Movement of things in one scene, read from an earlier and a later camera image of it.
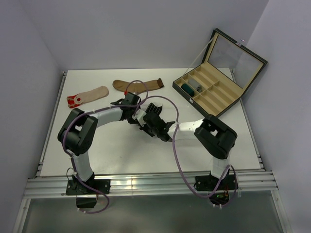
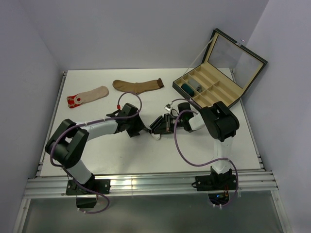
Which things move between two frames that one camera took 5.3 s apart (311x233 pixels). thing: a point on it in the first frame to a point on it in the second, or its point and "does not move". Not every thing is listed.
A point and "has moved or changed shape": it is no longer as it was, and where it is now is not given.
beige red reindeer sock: x=77 y=99 does not move
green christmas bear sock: x=188 y=89 does not move
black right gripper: x=144 y=128 to x=169 y=127
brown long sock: x=137 y=87 does not move
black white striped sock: x=152 y=108 has moved or changed shape
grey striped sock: x=194 y=84 does not move
